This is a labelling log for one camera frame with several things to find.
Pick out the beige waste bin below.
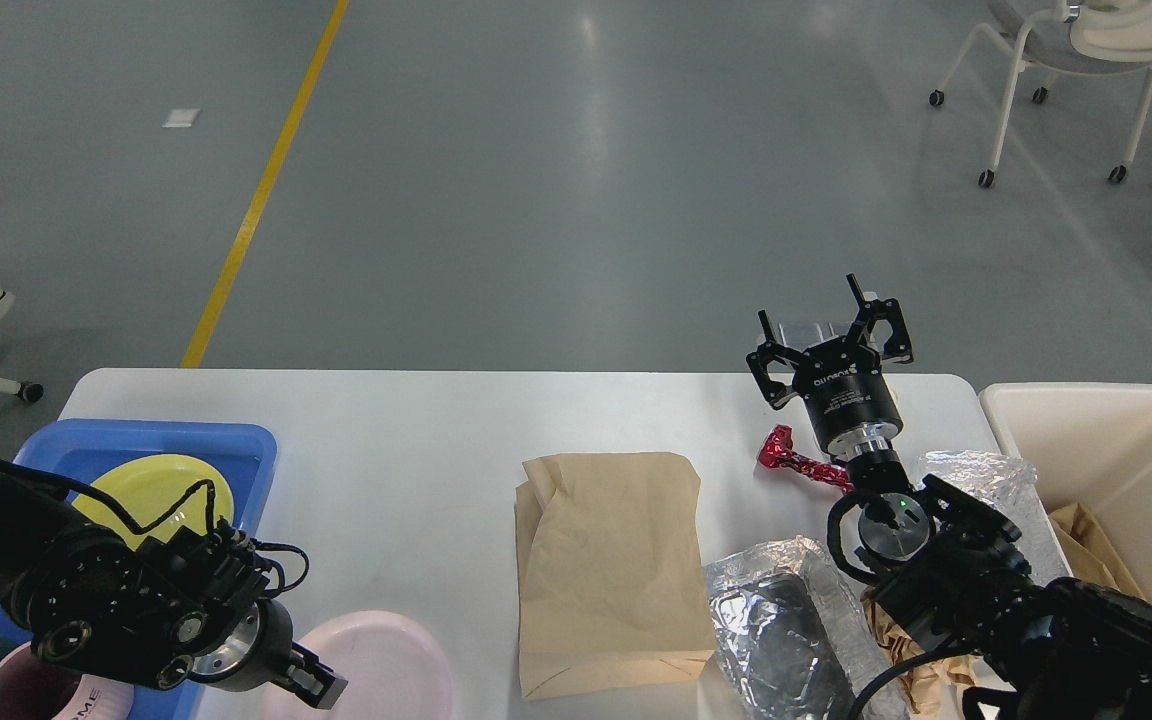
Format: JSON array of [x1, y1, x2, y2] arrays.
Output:
[[980, 382, 1152, 602]]

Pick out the pink mug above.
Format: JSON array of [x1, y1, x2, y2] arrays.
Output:
[[0, 644, 128, 719]]

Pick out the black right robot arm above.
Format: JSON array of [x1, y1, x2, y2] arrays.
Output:
[[746, 275, 1152, 719]]

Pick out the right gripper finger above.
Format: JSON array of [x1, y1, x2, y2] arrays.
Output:
[[746, 311, 812, 412], [836, 275, 914, 365]]

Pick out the yellow plate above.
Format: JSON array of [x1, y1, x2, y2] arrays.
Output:
[[71, 454, 234, 550]]

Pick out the red foil wrapper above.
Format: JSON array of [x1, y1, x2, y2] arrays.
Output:
[[756, 424, 855, 495]]

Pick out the brown paper bag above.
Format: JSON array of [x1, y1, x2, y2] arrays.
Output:
[[515, 452, 717, 702]]

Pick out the crumpled foil sheet right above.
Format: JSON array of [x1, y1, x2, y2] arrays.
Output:
[[911, 450, 1073, 585]]

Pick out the brown paper in bin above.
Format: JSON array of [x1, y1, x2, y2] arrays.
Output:
[[1048, 503, 1146, 600]]

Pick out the floor socket plates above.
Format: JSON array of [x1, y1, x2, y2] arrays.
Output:
[[776, 323, 851, 353]]

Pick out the crumpled brown paper ball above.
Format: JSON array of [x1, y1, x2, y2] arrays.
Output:
[[861, 588, 978, 719]]

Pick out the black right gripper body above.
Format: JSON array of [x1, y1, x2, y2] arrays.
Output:
[[797, 340, 904, 454]]

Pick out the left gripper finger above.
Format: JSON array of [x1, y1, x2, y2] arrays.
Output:
[[285, 644, 348, 702], [271, 667, 335, 710]]

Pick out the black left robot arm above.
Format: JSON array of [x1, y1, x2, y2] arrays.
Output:
[[0, 458, 348, 710]]

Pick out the white chair on wheels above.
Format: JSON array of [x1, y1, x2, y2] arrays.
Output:
[[929, 1, 1152, 190]]

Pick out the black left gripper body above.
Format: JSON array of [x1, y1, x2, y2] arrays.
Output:
[[188, 600, 293, 692]]

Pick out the pink plate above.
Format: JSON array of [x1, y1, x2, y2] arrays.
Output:
[[259, 611, 457, 719]]

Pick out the white floor label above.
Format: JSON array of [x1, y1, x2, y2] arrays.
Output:
[[161, 108, 200, 129]]

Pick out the blue plastic tray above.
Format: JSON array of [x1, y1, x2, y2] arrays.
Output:
[[0, 418, 276, 719]]

